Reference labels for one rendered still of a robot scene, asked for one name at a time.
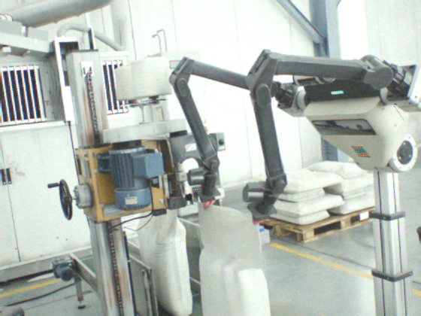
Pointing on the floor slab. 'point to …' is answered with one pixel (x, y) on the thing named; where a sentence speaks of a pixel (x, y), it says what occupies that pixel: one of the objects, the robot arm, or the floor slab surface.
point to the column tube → (101, 248)
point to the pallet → (283, 228)
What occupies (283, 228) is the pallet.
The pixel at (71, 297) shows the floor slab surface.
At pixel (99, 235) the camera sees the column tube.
